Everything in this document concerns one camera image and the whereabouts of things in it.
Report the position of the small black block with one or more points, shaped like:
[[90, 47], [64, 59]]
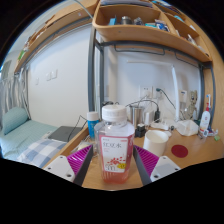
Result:
[[140, 130]]

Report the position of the dark grey laptop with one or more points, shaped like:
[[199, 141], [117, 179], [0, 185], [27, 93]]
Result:
[[63, 133]]

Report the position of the small green item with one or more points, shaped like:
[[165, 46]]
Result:
[[217, 137]]

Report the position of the tree creature figurine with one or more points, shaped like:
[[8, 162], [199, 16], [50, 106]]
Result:
[[192, 103]]

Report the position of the white power adapter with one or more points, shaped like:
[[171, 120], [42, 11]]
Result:
[[148, 117]]

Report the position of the blue bottle with white cap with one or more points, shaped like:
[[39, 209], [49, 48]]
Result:
[[91, 126]]

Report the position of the white spray bottle, red nozzle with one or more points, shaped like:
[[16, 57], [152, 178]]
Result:
[[205, 120]]

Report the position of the white power strip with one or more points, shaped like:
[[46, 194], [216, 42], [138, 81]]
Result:
[[160, 125]]

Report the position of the white cup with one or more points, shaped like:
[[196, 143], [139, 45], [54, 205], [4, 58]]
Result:
[[155, 143]]

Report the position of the blue checkered blanket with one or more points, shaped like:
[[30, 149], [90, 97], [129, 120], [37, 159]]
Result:
[[40, 151]]

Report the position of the grey metal bed frame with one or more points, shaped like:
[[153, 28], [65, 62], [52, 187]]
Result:
[[91, 73]]

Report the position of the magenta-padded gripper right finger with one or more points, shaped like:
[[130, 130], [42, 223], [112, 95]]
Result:
[[160, 166]]

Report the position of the wooden shelf unit with items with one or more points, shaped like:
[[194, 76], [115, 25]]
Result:
[[146, 33]]

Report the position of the white wall outlet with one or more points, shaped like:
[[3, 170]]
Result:
[[145, 92], [160, 91]]

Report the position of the stainless steel mug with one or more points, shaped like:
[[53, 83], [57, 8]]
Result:
[[136, 116]]

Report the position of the flat round red coaster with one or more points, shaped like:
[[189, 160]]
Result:
[[179, 151]]

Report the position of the black power adapter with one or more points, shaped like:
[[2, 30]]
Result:
[[157, 115]]

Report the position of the long wooden shelf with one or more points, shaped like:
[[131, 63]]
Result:
[[53, 28]]

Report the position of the green pillow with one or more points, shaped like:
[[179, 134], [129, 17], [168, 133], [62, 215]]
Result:
[[14, 119]]

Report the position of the white light switch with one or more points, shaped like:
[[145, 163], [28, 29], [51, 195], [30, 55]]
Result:
[[51, 75]]

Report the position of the green striped mattress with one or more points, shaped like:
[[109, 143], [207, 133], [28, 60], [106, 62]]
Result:
[[23, 136]]

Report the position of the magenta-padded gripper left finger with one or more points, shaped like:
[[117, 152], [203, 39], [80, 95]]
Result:
[[63, 166]]

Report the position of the pink drink bottle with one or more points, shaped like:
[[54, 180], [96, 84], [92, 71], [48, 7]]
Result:
[[114, 153]]

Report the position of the white desk lamp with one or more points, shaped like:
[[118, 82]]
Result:
[[174, 93]]

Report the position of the bagged pale bun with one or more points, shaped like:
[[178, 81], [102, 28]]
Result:
[[82, 146]]

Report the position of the grey patterned curtain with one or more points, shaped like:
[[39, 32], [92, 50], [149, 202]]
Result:
[[11, 95]]

